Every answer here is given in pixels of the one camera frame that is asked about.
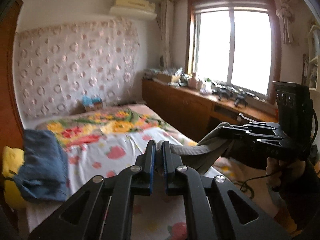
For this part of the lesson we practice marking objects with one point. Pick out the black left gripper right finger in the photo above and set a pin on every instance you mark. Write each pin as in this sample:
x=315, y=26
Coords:
x=214, y=207

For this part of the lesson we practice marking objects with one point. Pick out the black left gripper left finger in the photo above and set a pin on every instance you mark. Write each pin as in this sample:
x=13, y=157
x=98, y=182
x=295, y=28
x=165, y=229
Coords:
x=103, y=207

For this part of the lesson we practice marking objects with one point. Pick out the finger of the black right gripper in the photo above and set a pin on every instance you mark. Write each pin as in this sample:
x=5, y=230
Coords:
x=260, y=124
x=265, y=134

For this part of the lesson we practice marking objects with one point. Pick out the grey-green pants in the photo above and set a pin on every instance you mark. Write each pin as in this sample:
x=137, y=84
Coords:
x=202, y=156

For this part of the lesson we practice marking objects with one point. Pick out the person's right hand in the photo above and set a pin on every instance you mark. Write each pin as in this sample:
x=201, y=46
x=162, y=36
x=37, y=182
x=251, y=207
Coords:
x=279, y=172

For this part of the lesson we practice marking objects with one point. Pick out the wooden sideboard cabinet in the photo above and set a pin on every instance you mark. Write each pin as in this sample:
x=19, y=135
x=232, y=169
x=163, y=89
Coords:
x=193, y=114

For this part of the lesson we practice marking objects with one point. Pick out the folded blue jeans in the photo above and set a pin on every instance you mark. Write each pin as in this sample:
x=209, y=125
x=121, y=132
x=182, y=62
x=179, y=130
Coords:
x=44, y=174

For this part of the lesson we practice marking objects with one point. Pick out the pink bottle on cabinet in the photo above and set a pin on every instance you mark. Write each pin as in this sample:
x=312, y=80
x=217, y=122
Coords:
x=192, y=83

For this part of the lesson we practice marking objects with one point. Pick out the floral pink blanket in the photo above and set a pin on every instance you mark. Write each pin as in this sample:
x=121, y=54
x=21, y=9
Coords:
x=107, y=141

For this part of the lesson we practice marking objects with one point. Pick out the cardboard box on cabinet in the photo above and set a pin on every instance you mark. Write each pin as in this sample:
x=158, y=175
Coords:
x=167, y=78

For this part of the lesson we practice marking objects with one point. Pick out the yellow plush toy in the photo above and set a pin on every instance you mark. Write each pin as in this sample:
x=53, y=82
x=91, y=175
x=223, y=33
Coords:
x=13, y=159

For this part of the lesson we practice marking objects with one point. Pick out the tied beige window curtain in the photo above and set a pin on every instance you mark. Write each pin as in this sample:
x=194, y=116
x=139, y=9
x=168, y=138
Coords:
x=287, y=18

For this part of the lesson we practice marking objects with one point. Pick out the cardboard box with blue item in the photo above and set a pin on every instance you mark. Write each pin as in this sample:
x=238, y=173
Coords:
x=92, y=104

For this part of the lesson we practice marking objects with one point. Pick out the wooden wardrobe door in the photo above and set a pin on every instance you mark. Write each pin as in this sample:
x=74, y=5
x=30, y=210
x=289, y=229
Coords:
x=11, y=125

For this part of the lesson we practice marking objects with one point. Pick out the left beige window curtain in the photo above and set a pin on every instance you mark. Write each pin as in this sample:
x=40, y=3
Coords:
x=166, y=20

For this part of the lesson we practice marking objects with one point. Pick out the pink circle pattern curtain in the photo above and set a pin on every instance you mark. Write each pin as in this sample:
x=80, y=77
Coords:
x=57, y=66

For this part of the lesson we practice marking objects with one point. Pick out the white air conditioner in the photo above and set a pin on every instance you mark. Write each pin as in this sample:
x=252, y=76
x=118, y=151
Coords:
x=140, y=9

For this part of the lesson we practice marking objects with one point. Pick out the window with brown frame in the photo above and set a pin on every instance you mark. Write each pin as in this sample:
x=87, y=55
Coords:
x=235, y=42

